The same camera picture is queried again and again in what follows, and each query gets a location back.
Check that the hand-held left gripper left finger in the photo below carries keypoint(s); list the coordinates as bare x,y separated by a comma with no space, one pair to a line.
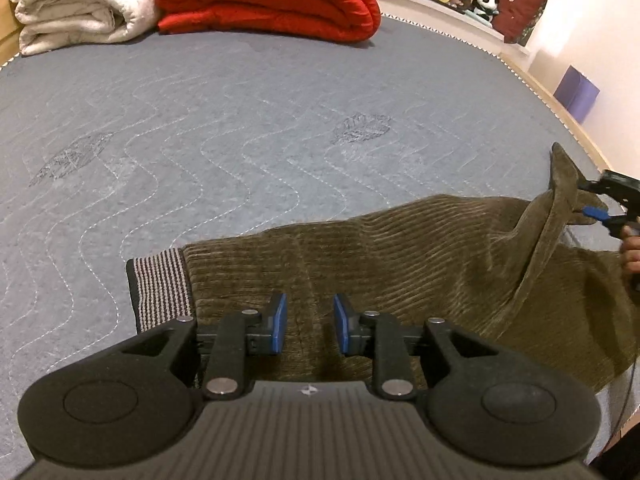
279,322

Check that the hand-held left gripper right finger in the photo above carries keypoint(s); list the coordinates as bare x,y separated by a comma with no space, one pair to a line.
342,322

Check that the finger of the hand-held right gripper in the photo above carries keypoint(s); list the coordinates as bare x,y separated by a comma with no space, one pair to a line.
597,214
617,185

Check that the person's right hand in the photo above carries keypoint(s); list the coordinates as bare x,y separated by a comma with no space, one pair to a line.
631,250

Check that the purple box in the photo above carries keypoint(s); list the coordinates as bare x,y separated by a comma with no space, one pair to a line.
580,92

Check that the maroon pillow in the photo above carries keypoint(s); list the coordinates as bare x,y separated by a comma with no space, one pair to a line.
522,10

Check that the grey quilted mattress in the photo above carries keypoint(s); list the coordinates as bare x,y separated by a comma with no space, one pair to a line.
200,135

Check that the panda plush toy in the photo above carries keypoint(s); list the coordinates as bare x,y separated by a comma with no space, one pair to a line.
484,2

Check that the white ledge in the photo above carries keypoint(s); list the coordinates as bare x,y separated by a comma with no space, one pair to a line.
440,15

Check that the red folded blanket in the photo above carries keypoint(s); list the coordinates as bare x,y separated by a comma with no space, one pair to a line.
265,0

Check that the white folded blanket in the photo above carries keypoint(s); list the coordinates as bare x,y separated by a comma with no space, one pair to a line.
75,5

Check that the wooden side panel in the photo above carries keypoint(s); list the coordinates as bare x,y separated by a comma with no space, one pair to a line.
6,20

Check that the wooden bed frame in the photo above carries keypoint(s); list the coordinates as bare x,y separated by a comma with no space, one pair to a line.
582,135

